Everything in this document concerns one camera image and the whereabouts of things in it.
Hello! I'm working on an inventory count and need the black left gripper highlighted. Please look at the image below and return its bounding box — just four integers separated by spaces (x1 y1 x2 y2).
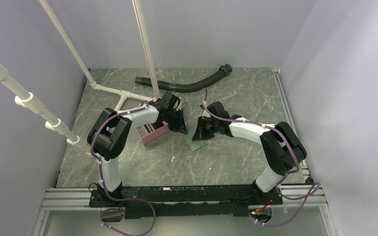
166 109 188 135

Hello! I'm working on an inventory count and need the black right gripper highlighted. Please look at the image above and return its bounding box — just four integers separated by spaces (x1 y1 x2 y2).
192 116 219 141

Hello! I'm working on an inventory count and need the mint green card holder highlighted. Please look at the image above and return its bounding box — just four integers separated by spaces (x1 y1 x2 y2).
184 128 206 152

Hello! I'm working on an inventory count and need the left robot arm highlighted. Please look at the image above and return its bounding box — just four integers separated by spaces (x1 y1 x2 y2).
87 91 188 207

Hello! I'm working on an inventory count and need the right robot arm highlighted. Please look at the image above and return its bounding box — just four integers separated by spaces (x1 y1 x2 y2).
192 102 307 204

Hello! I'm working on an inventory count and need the pink card box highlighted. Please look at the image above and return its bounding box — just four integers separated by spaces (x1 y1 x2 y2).
131 103 169 144

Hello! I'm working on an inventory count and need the white PVC pipe with fittings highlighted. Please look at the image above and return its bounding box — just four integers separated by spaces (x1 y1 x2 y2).
0 63 91 156

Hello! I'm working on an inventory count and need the black corrugated hose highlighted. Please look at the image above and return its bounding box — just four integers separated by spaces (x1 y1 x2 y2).
134 64 233 94

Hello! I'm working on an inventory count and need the white PVC pipe frame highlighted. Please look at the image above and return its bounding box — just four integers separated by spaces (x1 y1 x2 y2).
38 0 162 110

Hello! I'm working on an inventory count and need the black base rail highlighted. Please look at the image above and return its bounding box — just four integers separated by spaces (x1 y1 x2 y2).
89 184 283 219

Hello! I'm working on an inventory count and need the aluminium frame rail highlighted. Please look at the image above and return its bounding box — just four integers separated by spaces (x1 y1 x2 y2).
41 185 328 210

